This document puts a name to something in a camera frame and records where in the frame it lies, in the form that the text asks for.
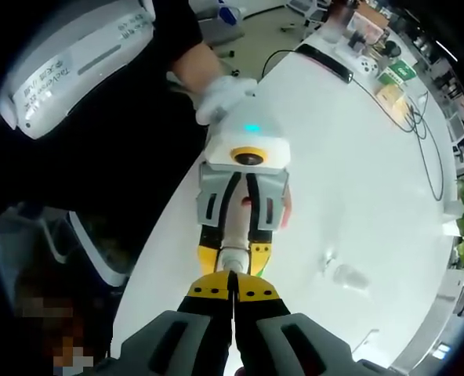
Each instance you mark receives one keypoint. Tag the green box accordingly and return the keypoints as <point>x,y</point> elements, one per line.
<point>400,72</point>

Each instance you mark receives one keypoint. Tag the white game controller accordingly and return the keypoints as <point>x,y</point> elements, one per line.
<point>367,64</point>

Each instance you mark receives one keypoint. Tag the person's right hand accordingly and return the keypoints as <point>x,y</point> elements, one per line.
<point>241,372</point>

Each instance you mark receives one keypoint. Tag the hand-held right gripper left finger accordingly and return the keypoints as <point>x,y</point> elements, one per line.
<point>200,329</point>

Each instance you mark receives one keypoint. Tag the person's dark shirt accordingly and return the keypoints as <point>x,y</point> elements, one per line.
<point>118,137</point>

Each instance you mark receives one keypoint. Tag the tan wooden box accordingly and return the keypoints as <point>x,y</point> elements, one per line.
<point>390,98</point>

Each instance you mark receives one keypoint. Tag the person's left hand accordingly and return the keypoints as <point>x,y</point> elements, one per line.
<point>287,209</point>

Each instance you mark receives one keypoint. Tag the white pump bottle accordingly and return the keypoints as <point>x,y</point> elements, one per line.
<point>234,227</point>

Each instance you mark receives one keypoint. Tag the grey office chair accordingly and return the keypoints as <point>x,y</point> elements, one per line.
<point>220,31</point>

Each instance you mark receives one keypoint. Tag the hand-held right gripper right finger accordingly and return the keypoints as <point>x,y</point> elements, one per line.
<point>263,329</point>

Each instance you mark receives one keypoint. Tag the black power strip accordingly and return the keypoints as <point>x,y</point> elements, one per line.
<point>326,62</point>

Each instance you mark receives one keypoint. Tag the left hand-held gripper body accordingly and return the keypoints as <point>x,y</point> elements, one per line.
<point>251,145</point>

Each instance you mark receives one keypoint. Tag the dark jar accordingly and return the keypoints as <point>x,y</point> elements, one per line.
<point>358,41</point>

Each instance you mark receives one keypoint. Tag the white chest-worn device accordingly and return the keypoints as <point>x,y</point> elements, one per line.
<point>98,39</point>

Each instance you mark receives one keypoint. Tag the clear glass pump bottle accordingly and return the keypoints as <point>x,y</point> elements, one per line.
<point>347,276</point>

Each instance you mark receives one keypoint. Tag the black round object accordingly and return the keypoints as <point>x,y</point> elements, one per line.
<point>392,50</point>

